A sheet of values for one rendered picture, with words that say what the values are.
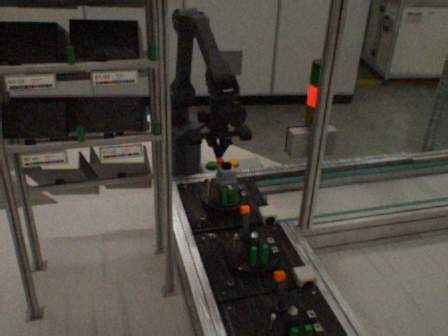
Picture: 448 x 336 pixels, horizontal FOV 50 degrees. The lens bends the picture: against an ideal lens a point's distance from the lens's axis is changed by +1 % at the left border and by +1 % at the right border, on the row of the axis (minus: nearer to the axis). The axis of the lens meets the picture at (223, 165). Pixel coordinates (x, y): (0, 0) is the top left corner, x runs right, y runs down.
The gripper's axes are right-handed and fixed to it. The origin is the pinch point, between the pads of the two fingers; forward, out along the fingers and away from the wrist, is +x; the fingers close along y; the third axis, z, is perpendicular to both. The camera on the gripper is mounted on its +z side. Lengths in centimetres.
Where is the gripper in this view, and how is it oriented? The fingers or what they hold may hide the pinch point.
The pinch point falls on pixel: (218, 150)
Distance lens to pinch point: 142.0
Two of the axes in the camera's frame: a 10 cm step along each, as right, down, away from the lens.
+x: -0.4, 8.6, 5.0
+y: -9.7, 1.0, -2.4
